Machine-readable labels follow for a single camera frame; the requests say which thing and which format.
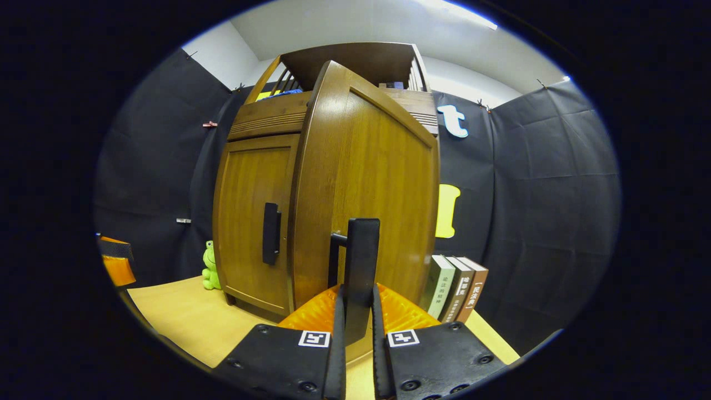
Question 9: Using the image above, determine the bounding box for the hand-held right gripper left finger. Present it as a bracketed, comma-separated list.
[211, 283, 348, 400]

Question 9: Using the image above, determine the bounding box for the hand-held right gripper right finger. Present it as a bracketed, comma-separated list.
[371, 282, 509, 400]

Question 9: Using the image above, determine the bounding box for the wooden shoe cabinet door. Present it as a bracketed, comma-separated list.
[287, 60, 440, 312]
[213, 133, 301, 317]

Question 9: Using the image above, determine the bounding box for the wooden double-door shoe cabinet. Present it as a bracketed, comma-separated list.
[213, 42, 440, 324]

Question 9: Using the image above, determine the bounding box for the wooden cabinet drawer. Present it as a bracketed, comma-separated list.
[228, 89, 439, 141]

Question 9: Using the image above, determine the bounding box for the dark grey book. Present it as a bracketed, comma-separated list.
[442, 256, 475, 324]

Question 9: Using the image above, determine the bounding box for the green book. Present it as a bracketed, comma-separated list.
[426, 254, 456, 319]

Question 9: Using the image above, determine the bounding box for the green frog toy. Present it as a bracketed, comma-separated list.
[201, 240, 222, 291]

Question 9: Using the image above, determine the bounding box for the black backdrop cloth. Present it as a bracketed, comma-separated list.
[93, 47, 621, 356]

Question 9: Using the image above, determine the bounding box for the ceiling light panel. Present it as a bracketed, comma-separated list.
[428, 0, 498, 30]

